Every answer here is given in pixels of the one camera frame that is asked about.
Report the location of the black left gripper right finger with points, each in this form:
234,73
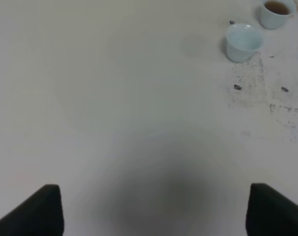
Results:
269,213

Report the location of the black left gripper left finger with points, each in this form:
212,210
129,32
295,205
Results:
39,215

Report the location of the near light blue teacup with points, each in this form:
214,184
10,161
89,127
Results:
242,41

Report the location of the light blue teacup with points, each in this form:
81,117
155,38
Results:
242,41
275,13

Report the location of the far light blue teacup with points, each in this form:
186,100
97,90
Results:
275,13

